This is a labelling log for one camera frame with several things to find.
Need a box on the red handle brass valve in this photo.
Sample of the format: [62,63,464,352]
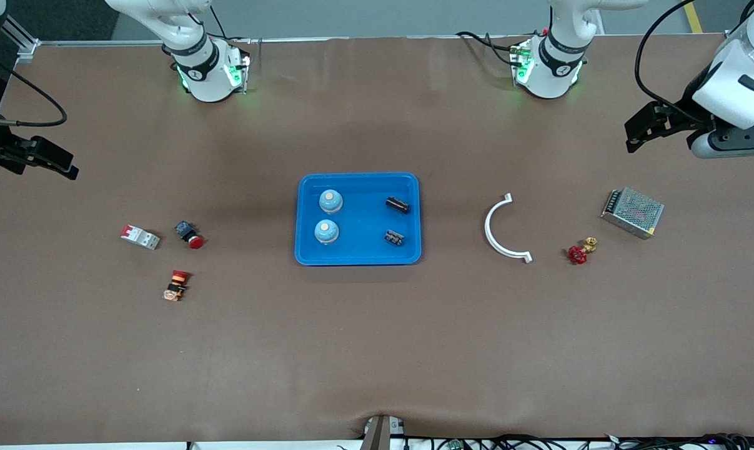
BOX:
[567,236,598,266]

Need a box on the aluminium table edge rail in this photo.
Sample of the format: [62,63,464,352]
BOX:
[38,35,727,47]

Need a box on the black left base cable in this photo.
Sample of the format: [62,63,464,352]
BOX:
[457,30,527,68]

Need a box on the blue plastic tray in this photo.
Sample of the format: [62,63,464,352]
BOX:
[294,172,422,266]

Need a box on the black right base cable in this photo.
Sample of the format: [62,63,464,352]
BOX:
[208,3,255,46]

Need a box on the red orange emergency stop switch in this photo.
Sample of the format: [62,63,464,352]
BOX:
[162,270,192,302]

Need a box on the black base cable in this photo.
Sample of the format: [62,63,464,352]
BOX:
[457,30,527,68]
[208,3,255,46]

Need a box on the white curved plastic bracket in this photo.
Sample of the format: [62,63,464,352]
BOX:
[484,193,533,264]

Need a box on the yellow floor tape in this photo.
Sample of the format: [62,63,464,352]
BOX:
[682,0,704,34]

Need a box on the white red circuit breaker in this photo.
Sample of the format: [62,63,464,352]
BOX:
[120,224,161,251]

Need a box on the metal mesh power supply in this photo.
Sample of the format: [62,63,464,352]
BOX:
[600,187,665,240]

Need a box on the red push button switch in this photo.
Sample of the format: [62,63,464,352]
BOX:
[174,221,205,250]

